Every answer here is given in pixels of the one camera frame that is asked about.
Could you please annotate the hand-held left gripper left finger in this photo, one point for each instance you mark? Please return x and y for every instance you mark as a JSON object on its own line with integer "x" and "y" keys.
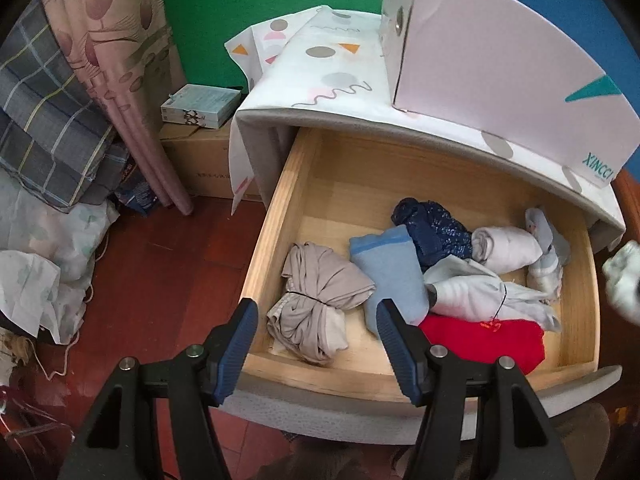
{"x": 235, "y": 350}

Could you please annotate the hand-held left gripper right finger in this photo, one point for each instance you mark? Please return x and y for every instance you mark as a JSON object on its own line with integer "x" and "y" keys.
{"x": 400, "y": 355}

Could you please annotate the light blue underwear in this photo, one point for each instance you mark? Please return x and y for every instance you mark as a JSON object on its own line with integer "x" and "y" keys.
{"x": 390, "y": 280}

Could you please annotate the red underwear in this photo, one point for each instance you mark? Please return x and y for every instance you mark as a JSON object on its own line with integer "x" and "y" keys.
{"x": 480, "y": 342}

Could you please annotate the white underwear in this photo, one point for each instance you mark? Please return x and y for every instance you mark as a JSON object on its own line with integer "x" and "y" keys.
{"x": 465, "y": 290}

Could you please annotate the beige underwear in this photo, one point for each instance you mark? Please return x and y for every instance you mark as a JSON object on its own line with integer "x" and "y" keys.
{"x": 320, "y": 285}

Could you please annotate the navy floral underwear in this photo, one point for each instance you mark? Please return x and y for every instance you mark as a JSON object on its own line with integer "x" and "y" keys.
{"x": 435, "y": 230}

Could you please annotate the cream underwear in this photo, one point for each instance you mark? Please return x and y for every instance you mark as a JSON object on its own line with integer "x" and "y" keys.
{"x": 510, "y": 250}

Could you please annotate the wooden drawer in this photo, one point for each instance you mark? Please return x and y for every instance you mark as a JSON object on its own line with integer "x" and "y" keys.
{"x": 340, "y": 200}

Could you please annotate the white socks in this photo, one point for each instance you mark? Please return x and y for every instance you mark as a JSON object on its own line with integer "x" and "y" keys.
{"x": 545, "y": 265}

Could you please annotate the white cardboard box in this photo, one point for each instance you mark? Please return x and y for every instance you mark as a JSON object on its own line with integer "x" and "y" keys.
{"x": 500, "y": 50}

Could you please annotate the blue packet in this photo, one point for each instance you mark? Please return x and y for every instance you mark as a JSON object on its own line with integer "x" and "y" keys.
{"x": 140, "y": 197}

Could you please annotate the large brown cardboard box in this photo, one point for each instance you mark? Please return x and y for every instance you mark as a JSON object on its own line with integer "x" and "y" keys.
{"x": 200, "y": 160}

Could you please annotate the white floral sheet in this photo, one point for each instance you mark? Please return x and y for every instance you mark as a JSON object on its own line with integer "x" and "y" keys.
{"x": 50, "y": 240}

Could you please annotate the white crumpled cloth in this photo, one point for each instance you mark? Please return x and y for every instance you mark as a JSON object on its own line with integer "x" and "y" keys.
{"x": 622, "y": 280}

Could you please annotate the small teal white box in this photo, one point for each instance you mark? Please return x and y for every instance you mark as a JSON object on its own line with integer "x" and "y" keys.
{"x": 200, "y": 102}

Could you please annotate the orange wooden furniture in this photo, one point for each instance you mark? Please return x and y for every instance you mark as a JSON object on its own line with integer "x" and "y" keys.
{"x": 630, "y": 200}

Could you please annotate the grey plaid blanket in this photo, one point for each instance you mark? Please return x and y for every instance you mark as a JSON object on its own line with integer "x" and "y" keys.
{"x": 45, "y": 125}

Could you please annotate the white patterned cloth cover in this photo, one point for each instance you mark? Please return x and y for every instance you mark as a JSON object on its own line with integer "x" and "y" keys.
{"x": 330, "y": 60}

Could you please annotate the pink patterned curtain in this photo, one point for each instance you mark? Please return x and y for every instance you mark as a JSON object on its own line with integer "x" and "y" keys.
{"x": 115, "y": 35}

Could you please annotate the green foam mat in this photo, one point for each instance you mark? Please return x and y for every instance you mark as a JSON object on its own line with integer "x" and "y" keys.
{"x": 240, "y": 0}

